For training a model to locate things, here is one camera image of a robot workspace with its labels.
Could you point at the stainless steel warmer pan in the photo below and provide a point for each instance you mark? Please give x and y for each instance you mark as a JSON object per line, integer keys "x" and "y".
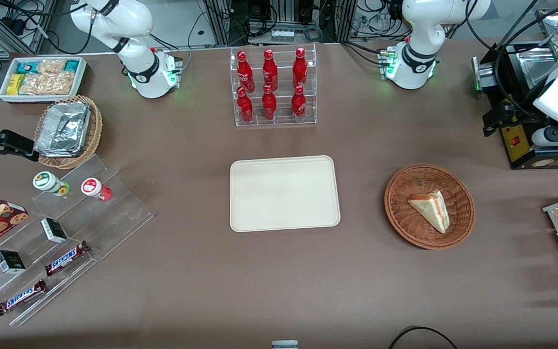
{"x": 531, "y": 72}

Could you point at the white cup green lid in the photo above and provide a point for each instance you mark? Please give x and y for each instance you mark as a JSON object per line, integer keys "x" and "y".
{"x": 46, "y": 182}

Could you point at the small black carton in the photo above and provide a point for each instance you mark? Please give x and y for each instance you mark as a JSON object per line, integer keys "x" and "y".
{"x": 54, "y": 230}
{"x": 10, "y": 262}

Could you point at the teal snack packet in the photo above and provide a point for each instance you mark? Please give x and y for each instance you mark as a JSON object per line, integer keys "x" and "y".
{"x": 27, "y": 67}
{"x": 72, "y": 65}

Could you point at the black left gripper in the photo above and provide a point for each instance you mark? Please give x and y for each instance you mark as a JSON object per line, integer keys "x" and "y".
{"x": 515, "y": 112}

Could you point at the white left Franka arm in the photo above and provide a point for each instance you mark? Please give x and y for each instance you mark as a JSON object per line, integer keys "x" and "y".
{"x": 419, "y": 43}

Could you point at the clear acrylic tiered stand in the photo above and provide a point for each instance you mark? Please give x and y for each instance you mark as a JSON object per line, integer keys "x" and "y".
{"x": 114, "y": 213}

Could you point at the stacked aluminium foil containers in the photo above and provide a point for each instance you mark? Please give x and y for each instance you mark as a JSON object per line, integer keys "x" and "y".
{"x": 63, "y": 130}

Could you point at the small grey device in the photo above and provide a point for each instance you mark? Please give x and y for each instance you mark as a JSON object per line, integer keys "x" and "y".
{"x": 285, "y": 344}

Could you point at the Snickers chocolate bar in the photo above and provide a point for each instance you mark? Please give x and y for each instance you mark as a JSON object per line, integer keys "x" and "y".
{"x": 67, "y": 258}
{"x": 21, "y": 297}

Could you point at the clear bag of crackers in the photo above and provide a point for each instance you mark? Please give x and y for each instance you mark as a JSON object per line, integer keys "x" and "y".
{"x": 34, "y": 85}
{"x": 52, "y": 66}
{"x": 62, "y": 82}

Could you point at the white cup red lid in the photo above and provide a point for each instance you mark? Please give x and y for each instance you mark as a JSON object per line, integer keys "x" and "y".
{"x": 94, "y": 187}

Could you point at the clear acrylic bottle rack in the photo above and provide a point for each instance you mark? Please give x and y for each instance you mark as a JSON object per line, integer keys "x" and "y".
{"x": 281, "y": 121}

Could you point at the red cola bottle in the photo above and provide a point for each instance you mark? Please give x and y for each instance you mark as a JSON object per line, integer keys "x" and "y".
{"x": 269, "y": 105}
{"x": 300, "y": 70}
{"x": 299, "y": 105}
{"x": 270, "y": 71}
{"x": 244, "y": 106}
{"x": 244, "y": 72}

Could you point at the round brown wicker basket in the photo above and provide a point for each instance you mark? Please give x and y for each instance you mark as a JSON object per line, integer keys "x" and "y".
{"x": 405, "y": 218}

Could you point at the beige plastic tray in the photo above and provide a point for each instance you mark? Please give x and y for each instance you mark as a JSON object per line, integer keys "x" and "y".
{"x": 284, "y": 194}

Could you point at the black food warmer appliance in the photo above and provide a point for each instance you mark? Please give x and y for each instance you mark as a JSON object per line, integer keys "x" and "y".
{"x": 526, "y": 156}

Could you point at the aluminium profile frame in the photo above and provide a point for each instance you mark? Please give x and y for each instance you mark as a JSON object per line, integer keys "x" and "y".
{"x": 220, "y": 19}

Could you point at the oval light wicker basket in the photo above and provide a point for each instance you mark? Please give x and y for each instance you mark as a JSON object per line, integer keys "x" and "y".
{"x": 96, "y": 131}

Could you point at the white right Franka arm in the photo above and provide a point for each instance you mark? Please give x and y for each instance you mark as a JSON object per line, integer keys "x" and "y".
{"x": 138, "y": 29}

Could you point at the white rectangular snack bin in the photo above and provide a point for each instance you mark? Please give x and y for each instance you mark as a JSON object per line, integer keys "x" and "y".
{"x": 81, "y": 80}

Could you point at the triangular sandwich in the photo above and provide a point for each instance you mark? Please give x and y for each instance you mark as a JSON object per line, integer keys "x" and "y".
{"x": 429, "y": 211}

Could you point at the yellow snack packet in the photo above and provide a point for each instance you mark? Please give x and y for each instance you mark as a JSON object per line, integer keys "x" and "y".
{"x": 15, "y": 84}

